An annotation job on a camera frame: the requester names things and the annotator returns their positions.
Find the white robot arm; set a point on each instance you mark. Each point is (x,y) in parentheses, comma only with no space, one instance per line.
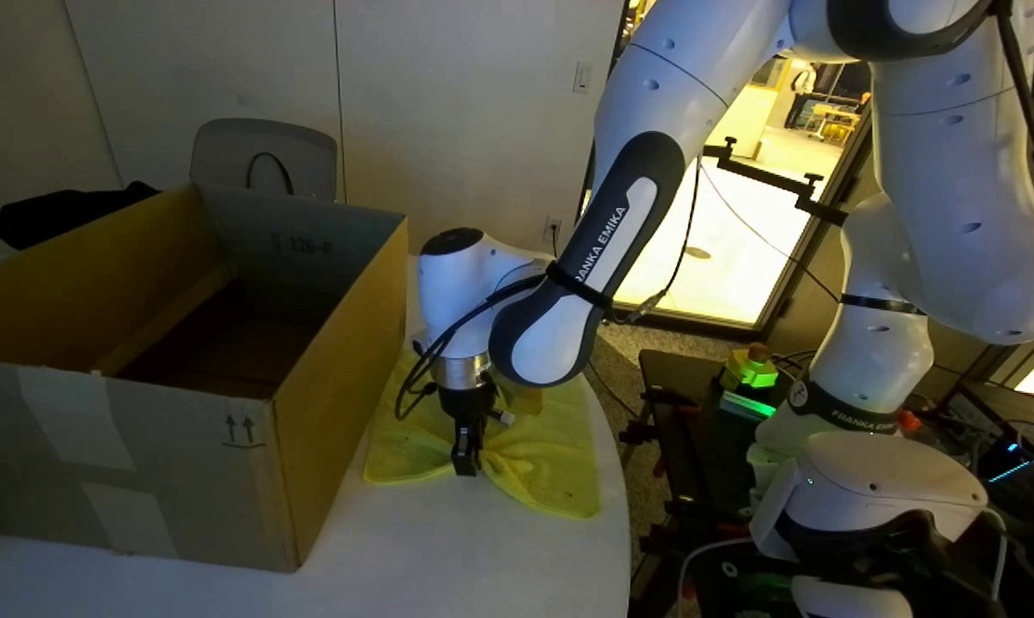
(943,243)

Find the open cardboard box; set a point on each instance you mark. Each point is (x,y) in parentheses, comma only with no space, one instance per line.
(192,376)

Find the yellow cloth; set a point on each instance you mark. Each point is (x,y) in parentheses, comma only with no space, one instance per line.
(538,452)

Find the black cloth bundle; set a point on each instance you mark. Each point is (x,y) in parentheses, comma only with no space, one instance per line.
(52,215)

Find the grey chair back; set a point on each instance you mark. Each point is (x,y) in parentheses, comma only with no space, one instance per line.
(265,156)

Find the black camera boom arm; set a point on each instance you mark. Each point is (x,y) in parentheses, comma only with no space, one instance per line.
(803,185)

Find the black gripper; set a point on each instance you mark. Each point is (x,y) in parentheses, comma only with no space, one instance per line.
(464,395)

